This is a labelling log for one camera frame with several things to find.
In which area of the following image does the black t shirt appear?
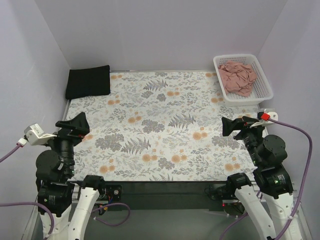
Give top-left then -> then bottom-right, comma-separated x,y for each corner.
65,65 -> 111,100

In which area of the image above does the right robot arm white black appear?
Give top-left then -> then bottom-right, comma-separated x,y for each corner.
221,116 -> 303,240

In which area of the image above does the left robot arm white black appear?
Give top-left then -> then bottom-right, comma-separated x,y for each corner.
35,112 -> 105,240

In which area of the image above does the white plastic basket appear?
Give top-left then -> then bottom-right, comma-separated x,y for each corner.
213,53 -> 274,107

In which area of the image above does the pink t shirt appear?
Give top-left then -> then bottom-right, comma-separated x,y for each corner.
218,60 -> 258,97

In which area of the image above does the floral tablecloth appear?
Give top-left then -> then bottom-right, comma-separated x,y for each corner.
66,71 -> 258,181

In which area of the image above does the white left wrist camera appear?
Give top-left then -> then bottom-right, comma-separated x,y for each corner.
17,123 -> 57,147

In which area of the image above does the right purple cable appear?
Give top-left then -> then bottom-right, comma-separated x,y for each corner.
219,119 -> 313,240

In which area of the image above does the purple cable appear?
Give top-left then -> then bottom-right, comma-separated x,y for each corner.
219,119 -> 313,240
0,139 -> 131,240

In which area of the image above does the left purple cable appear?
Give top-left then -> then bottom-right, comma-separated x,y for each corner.
0,139 -> 131,240

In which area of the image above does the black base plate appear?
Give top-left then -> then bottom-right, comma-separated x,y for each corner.
103,181 -> 226,211

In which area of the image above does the aluminium frame rail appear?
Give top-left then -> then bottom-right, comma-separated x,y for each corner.
23,181 -> 313,240

